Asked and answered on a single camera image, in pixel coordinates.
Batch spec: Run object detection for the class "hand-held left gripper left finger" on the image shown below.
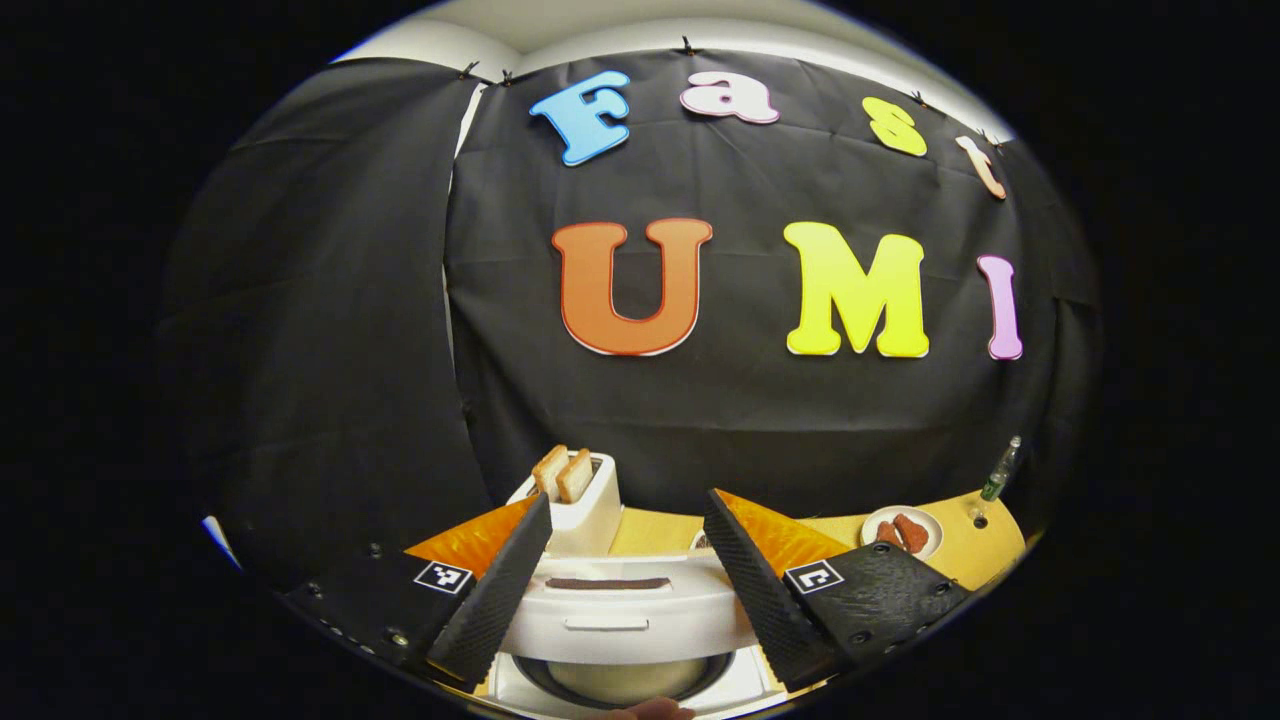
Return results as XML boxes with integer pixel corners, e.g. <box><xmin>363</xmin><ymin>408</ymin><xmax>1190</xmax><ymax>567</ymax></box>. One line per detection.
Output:
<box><xmin>283</xmin><ymin>490</ymin><xmax>554</xmax><ymax>691</ymax></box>

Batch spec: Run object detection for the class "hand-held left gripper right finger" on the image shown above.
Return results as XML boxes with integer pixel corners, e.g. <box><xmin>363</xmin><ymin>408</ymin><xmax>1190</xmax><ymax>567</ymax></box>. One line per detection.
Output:
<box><xmin>703</xmin><ymin>488</ymin><xmax>973</xmax><ymax>693</ymax></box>

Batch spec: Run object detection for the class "white rice cooker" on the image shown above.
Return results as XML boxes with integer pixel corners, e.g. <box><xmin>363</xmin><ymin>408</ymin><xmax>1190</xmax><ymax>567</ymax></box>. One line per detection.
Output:
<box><xmin>488</xmin><ymin>545</ymin><xmax>791</xmax><ymax>720</ymax></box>

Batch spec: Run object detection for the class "white toaster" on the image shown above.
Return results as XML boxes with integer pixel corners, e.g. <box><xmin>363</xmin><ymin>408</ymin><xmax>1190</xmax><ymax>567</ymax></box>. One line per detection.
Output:
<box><xmin>507</xmin><ymin>452</ymin><xmax>624</xmax><ymax>559</ymax></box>

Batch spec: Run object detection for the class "toasted bread slice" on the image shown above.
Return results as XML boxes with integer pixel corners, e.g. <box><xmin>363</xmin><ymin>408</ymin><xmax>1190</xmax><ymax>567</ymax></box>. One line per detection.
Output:
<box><xmin>556</xmin><ymin>449</ymin><xmax>595</xmax><ymax>504</ymax></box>
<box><xmin>530</xmin><ymin>444</ymin><xmax>569</xmax><ymax>499</ymax></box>

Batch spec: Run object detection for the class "black backdrop cloth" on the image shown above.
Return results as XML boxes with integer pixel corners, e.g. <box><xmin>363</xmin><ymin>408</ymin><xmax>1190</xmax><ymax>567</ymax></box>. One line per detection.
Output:
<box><xmin>165</xmin><ymin>48</ymin><xmax>1101</xmax><ymax>591</ymax></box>

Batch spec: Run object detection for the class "white round plate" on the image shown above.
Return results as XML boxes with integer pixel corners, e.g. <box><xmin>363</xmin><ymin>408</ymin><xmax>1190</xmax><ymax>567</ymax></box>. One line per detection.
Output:
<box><xmin>860</xmin><ymin>505</ymin><xmax>944</xmax><ymax>561</ymax></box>

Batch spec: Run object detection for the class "clear plastic water bottle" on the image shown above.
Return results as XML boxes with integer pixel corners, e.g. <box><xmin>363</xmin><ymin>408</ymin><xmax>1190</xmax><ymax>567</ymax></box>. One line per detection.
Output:
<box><xmin>979</xmin><ymin>435</ymin><xmax>1023</xmax><ymax>502</ymax></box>

